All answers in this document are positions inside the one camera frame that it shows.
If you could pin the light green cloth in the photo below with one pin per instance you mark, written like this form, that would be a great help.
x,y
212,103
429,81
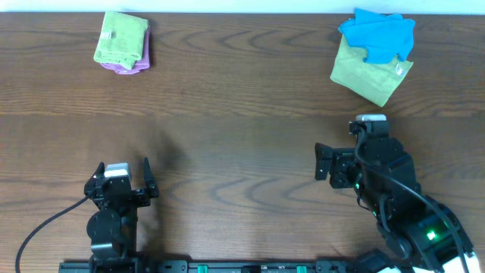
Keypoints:
x,y
121,39

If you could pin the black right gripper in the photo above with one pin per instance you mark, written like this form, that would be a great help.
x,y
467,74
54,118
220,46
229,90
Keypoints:
x,y
342,160

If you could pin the crumpled blue cloth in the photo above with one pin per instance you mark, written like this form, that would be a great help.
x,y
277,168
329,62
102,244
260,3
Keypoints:
x,y
385,37

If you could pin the folded pink cloth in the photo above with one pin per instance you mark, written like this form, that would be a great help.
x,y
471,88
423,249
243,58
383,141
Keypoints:
x,y
142,64

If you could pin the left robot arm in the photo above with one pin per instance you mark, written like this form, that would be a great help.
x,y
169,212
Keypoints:
x,y
113,228

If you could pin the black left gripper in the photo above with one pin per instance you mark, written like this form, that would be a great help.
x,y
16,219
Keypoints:
x,y
144,196

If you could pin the olive green cloth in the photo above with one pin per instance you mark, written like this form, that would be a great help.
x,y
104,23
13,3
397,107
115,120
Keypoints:
x,y
374,82

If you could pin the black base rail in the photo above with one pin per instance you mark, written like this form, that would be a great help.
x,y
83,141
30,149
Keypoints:
x,y
180,266

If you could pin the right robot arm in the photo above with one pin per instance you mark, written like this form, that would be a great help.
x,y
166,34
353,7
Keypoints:
x,y
423,233

